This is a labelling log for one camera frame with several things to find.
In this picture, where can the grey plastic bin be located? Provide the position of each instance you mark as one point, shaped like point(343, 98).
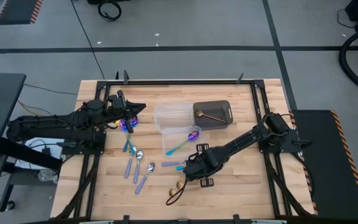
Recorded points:
point(216, 107)

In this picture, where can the small hazard-striped black floor mat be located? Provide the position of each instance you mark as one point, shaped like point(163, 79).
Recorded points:
point(17, 12)

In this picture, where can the black caster wheel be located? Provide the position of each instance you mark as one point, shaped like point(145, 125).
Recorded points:
point(10, 206)

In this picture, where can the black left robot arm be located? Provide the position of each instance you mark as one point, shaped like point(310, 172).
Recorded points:
point(57, 124)

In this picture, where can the clear plastic bottle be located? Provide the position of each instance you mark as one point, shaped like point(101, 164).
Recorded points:
point(47, 175)

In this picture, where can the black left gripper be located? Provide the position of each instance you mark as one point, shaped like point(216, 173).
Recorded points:
point(117, 109)

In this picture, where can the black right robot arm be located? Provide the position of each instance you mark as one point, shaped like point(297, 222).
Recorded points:
point(244, 140)

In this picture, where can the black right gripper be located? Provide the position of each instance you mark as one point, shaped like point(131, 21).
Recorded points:
point(205, 165)

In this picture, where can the large hazard-striped black floor mat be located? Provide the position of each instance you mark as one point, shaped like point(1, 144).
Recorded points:
point(322, 171)

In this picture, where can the clear plastic bin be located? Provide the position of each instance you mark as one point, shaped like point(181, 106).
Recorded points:
point(172, 137)
point(172, 118)

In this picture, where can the white paper sheet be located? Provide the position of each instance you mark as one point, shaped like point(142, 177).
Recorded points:
point(36, 140)

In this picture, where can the black aluminium table frame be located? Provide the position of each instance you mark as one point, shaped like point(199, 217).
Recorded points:
point(179, 82)

